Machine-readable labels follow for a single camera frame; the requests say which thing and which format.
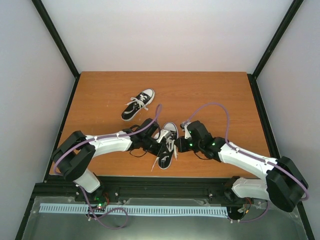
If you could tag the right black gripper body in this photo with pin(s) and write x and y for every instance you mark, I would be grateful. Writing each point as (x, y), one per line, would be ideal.
(197, 145)

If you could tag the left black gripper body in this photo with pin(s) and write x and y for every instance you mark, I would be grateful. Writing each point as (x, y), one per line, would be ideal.
(152, 149)

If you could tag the white lace of sneaker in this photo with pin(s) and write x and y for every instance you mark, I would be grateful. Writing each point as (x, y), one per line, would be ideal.
(138, 102)
(164, 160)

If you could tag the black canvas sneaker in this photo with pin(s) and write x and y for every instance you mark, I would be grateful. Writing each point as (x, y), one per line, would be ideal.
(170, 126)
(129, 116)

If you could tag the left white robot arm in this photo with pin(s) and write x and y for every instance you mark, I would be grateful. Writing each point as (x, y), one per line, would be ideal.
(73, 157)

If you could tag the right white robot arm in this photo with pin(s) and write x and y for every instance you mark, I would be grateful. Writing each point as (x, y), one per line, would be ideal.
(277, 180)

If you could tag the green lit circuit board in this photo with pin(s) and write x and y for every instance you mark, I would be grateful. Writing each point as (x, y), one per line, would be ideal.
(102, 201)

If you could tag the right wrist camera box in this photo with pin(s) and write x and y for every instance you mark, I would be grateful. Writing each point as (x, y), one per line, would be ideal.
(184, 128)

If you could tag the black aluminium frame rail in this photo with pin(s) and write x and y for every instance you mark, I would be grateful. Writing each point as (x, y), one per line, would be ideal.
(214, 190)

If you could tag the light blue slotted cable duct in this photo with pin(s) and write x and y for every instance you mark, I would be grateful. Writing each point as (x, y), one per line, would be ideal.
(136, 210)

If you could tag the left black frame post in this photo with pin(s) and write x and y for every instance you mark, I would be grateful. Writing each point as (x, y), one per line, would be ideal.
(50, 26)

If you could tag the black frame post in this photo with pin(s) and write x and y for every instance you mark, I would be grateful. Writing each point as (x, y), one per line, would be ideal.
(50, 26)
(280, 31)

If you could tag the right black frame post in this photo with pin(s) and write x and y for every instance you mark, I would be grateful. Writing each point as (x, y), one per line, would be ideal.
(280, 31)

